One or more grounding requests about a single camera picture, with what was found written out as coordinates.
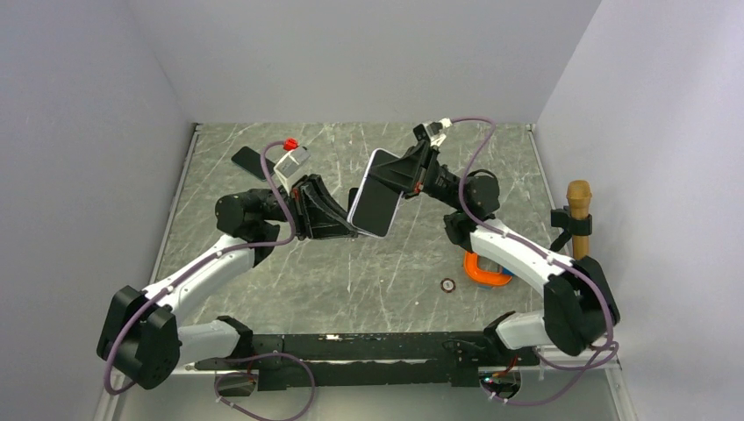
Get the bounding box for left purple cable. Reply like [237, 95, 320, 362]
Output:
[103, 140, 298, 396]

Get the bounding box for black phone case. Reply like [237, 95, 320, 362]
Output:
[347, 188, 359, 213]

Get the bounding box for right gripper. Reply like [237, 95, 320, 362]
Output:
[364, 141, 465, 212]

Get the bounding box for small round brown coin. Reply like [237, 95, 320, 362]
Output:
[440, 278, 456, 293]

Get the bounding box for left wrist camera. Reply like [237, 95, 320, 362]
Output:
[274, 138, 311, 192]

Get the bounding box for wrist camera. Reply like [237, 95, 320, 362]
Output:
[412, 118, 453, 148]
[274, 138, 311, 192]

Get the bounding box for black smartphone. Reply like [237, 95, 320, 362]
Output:
[231, 146, 267, 182]

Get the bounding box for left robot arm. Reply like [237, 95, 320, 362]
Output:
[97, 175, 359, 395]

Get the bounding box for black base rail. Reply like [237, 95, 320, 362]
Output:
[195, 331, 539, 391]

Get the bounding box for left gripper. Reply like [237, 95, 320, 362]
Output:
[251, 174, 361, 240]

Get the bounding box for purple cable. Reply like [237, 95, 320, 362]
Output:
[103, 140, 298, 396]
[450, 117, 620, 373]

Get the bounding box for orange curved toy track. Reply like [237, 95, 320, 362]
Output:
[462, 252, 513, 288]

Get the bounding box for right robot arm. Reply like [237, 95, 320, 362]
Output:
[360, 140, 620, 365]

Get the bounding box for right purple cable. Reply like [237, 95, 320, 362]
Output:
[450, 117, 620, 373]

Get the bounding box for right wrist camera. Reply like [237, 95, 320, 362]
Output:
[412, 118, 453, 148]

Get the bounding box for brown microphone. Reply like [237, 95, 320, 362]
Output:
[566, 180, 592, 260]

